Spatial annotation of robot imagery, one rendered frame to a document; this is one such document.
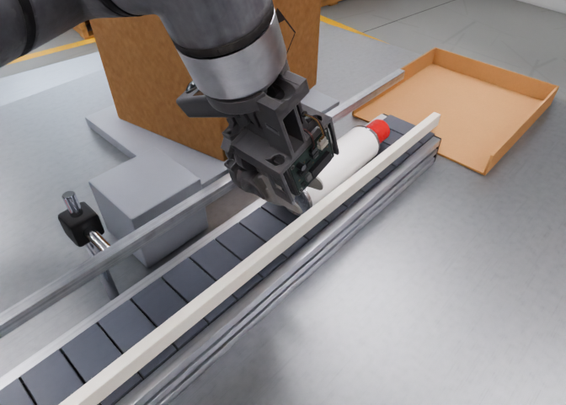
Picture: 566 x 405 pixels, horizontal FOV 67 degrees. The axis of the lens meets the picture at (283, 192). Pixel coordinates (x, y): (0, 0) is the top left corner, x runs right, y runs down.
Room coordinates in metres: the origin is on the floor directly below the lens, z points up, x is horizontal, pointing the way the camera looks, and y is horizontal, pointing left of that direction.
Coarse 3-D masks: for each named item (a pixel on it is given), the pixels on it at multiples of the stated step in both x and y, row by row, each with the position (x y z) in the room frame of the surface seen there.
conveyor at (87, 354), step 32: (256, 224) 0.37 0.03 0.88; (288, 224) 0.37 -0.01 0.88; (320, 224) 0.37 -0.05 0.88; (192, 256) 0.32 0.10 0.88; (224, 256) 0.32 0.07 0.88; (288, 256) 0.32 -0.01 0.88; (160, 288) 0.27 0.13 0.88; (192, 288) 0.27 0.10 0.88; (128, 320) 0.24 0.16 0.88; (160, 320) 0.24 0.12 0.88; (64, 352) 0.20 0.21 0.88; (96, 352) 0.20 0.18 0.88; (32, 384) 0.17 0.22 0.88; (64, 384) 0.17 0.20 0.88; (128, 384) 0.17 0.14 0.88
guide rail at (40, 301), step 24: (360, 96) 0.54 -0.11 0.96; (336, 120) 0.49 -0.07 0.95; (216, 192) 0.34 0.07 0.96; (168, 216) 0.30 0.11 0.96; (120, 240) 0.27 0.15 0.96; (144, 240) 0.28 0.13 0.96; (96, 264) 0.24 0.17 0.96; (48, 288) 0.22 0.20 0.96; (72, 288) 0.22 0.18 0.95; (24, 312) 0.19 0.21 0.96; (0, 336) 0.18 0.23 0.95
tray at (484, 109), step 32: (416, 64) 0.86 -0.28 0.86; (448, 64) 0.89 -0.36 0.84; (480, 64) 0.84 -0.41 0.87; (384, 96) 0.76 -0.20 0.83; (416, 96) 0.76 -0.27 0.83; (448, 96) 0.76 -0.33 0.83; (480, 96) 0.76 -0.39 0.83; (512, 96) 0.76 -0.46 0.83; (544, 96) 0.75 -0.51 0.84; (448, 128) 0.65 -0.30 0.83; (480, 128) 0.65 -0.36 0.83; (512, 128) 0.65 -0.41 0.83; (480, 160) 0.56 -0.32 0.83
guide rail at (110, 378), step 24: (432, 120) 0.55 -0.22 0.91; (408, 144) 0.50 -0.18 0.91; (336, 192) 0.39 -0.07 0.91; (312, 216) 0.35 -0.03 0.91; (288, 240) 0.32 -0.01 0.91; (240, 264) 0.28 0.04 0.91; (264, 264) 0.29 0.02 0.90; (216, 288) 0.25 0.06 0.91; (192, 312) 0.22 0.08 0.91; (168, 336) 0.20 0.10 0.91; (120, 360) 0.18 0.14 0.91; (144, 360) 0.18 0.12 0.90; (96, 384) 0.16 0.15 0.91; (120, 384) 0.16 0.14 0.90
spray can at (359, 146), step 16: (352, 128) 0.52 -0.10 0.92; (368, 128) 0.50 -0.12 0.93; (384, 128) 0.52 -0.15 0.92; (352, 144) 0.47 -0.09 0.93; (368, 144) 0.48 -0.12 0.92; (336, 160) 0.43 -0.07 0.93; (352, 160) 0.44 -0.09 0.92; (368, 160) 0.47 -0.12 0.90; (320, 176) 0.40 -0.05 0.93; (336, 176) 0.42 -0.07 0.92; (304, 192) 0.38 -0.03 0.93; (320, 192) 0.39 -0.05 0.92; (304, 208) 0.38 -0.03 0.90
